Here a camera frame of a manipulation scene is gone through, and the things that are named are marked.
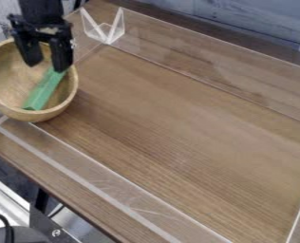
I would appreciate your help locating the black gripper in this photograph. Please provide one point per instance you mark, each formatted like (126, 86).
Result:
(40, 23)

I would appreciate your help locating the brown wooden bowl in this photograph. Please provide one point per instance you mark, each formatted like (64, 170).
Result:
(18, 81)

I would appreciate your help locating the green rectangular block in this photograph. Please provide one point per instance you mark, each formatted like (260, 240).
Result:
(44, 90)

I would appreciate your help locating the black metal table leg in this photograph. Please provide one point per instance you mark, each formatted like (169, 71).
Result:
(42, 201)

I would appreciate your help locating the dark grey round base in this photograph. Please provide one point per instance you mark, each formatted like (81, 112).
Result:
(25, 235)

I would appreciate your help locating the clear acrylic corner bracket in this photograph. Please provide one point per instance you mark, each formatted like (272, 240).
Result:
(105, 33)

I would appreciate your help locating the clear acrylic front wall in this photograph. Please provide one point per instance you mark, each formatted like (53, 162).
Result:
(112, 202)

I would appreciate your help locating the clear acrylic wall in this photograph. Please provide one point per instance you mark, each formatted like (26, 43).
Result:
(112, 202)
(257, 77)

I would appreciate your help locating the clear acrylic rear wall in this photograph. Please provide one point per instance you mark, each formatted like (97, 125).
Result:
(257, 77)

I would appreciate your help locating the grey metal bracket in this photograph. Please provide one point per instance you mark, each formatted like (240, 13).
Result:
(54, 232)

